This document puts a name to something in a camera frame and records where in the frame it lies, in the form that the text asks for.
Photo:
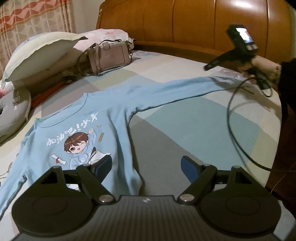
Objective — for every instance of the cream and green pillow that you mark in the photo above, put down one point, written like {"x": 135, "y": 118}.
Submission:
{"x": 39, "y": 55}

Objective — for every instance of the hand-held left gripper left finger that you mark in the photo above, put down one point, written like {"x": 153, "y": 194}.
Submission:
{"x": 104, "y": 168}

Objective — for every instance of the light blue long-sleeve shirt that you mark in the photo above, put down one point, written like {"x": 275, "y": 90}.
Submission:
{"x": 104, "y": 111}

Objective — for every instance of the patterned scarf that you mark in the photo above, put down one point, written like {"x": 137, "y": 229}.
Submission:
{"x": 68, "y": 78}

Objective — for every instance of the person's right hand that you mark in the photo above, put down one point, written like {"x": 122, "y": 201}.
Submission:
{"x": 266, "y": 68}

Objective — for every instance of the grey round cushion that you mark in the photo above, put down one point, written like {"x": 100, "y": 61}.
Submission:
{"x": 11, "y": 111}

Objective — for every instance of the pink floral quilt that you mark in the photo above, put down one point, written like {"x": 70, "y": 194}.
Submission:
{"x": 108, "y": 34}

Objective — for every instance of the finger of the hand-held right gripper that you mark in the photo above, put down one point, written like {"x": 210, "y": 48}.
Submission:
{"x": 219, "y": 60}

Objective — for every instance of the orange-red cloth roll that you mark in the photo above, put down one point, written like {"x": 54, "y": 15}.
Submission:
{"x": 46, "y": 96}

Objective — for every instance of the pink handbag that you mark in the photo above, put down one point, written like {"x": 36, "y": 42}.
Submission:
{"x": 111, "y": 56}

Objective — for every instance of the wooden headboard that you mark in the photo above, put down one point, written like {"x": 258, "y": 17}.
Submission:
{"x": 185, "y": 20}

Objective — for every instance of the patterned curtain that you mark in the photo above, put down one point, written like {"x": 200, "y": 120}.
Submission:
{"x": 27, "y": 20}

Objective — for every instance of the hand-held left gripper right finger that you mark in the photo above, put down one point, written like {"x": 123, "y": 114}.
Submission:
{"x": 189, "y": 169}

